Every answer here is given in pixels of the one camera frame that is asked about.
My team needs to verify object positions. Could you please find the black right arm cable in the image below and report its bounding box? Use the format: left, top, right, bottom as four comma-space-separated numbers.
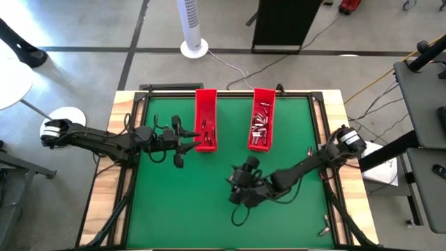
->
230, 176, 305, 227

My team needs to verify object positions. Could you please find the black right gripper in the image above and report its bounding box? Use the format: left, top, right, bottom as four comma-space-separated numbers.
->
228, 155, 277, 209

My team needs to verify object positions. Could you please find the white tower fan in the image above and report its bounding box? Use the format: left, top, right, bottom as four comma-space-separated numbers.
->
176, 0, 210, 59

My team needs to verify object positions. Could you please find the green table mat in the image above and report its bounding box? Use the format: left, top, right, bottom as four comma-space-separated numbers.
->
125, 93, 336, 249

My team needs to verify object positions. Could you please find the black knobbed pole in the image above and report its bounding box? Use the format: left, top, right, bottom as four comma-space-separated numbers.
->
407, 34, 446, 73

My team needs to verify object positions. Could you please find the grey metal cart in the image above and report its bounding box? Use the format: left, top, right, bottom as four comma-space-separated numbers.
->
0, 139, 57, 251

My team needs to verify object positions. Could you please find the black frame strut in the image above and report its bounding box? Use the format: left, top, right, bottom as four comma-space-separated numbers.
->
83, 179, 135, 249
324, 181, 376, 249

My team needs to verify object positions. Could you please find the white fan cord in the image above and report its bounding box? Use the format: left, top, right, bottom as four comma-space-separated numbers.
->
208, 50, 252, 89

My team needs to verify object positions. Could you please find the black floor cable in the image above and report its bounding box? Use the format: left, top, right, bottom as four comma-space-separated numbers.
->
226, 13, 344, 91

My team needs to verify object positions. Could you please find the black divider panel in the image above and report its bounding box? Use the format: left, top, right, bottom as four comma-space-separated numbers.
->
245, 0, 324, 55

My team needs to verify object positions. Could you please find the red black device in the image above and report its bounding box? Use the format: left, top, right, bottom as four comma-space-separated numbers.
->
338, 0, 362, 15

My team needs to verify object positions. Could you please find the white paper sheet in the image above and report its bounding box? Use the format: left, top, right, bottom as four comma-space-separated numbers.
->
360, 141, 399, 188

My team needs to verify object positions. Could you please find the black flat device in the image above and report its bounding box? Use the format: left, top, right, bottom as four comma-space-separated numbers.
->
437, 106, 446, 132

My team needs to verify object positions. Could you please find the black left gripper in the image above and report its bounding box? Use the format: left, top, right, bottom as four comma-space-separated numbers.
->
155, 115, 203, 169

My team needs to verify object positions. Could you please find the white round pedestal table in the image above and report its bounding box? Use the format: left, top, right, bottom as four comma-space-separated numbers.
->
0, 57, 87, 148

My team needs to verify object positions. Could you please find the grey side table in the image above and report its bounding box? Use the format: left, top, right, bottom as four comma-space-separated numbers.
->
393, 52, 446, 234

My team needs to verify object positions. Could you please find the red plastic bin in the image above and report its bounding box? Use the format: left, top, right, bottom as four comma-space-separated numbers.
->
194, 89, 218, 153
247, 87, 277, 153

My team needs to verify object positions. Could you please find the yellow floor cable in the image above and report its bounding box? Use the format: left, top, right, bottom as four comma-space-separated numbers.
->
344, 34, 446, 105

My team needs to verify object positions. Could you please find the black table beam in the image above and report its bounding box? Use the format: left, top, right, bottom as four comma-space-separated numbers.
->
358, 130, 419, 174

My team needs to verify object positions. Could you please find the black chair leg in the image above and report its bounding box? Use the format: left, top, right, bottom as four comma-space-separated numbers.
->
0, 17, 49, 69

